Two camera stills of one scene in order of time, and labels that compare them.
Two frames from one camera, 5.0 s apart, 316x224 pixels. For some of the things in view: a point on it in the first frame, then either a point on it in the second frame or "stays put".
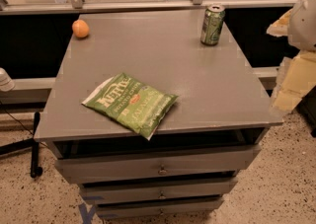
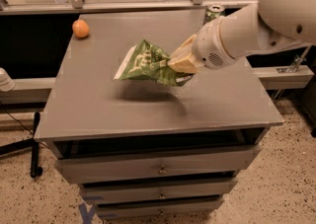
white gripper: x=304 y=24 → x=207 y=47
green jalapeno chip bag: x=129 y=102 → x=147 y=61
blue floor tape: x=87 y=216 stays put
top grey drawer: x=157 y=165 stays put
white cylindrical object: x=7 y=83 stays put
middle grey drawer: x=194 y=189 stays put
